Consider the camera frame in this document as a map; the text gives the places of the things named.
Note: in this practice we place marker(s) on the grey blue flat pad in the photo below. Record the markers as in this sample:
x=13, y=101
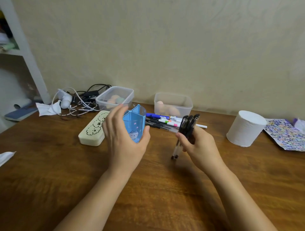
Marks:
x=20, y=113

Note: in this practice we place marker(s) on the person's right thumb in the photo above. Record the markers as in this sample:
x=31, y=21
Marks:
x=184, y=142

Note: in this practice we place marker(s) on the orange makeup sponge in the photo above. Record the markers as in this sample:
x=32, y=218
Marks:
x=114, y=98

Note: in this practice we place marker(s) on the white toilet paper roll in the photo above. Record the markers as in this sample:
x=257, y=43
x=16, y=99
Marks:
x=245, y=129

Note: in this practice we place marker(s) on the blue cartoon pen holder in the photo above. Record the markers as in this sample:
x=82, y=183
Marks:
x=134, y=126

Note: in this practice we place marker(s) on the peach makeup sponge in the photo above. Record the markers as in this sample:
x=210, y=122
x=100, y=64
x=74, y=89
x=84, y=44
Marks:
x=172, y=110
x=160, y=106

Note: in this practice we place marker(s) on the crumpled white tissue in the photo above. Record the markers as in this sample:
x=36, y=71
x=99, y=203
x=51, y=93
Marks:
x=48, y=109

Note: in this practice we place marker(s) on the person's left forearm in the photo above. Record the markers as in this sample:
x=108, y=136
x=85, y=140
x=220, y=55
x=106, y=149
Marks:
x=95, y=202

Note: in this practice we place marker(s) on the green makeup sponge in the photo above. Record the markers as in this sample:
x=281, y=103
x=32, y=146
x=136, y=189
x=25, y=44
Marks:
x=120, y=100

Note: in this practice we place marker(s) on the black power adapter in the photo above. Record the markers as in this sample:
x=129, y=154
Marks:
x=90, y=93

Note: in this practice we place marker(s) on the blue marker pen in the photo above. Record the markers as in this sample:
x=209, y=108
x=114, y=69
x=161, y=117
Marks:
x=153, y=116

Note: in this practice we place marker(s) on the white shelf unit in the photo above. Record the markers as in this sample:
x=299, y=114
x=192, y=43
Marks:
x=26, y=52

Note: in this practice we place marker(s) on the person's right hand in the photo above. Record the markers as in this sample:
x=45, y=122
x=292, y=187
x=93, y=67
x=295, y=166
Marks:
x=202, y=152

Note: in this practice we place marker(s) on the colourful sticker sheet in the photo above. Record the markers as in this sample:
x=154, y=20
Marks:
x=284, y=134

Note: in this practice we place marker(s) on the person's right forearm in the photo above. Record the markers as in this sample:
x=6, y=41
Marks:
x=238, y=202

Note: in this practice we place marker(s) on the clear plastic container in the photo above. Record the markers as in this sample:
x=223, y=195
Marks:
x=172, y=102
x=112, y=95

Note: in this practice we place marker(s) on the black cap gel pen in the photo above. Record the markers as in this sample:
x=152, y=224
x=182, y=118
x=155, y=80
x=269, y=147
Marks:
x=195, y=121
x=182, y=126
x=188, y=126

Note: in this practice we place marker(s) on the flat white tissue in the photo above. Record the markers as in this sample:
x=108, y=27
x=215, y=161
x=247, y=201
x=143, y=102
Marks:
x=5, y=157

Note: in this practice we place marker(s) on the cream cartoon pencil case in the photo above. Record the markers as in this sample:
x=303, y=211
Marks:
x=94, y=131

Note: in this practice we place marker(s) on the white handheld device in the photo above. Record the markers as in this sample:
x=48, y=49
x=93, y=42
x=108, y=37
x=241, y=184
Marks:
x=65, y=98

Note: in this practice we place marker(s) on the crumpled white and purple wrapper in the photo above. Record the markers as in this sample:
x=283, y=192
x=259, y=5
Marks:
x=299, y=125

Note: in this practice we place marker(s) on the person's left thumb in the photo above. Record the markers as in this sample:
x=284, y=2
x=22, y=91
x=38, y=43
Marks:
x=144, y=136

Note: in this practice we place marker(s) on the white marker with colourful label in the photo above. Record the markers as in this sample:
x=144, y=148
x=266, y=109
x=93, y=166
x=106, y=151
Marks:
x=172, y=123

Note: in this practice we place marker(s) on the person's left hand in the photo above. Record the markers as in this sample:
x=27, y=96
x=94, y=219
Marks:
x=120, y=142

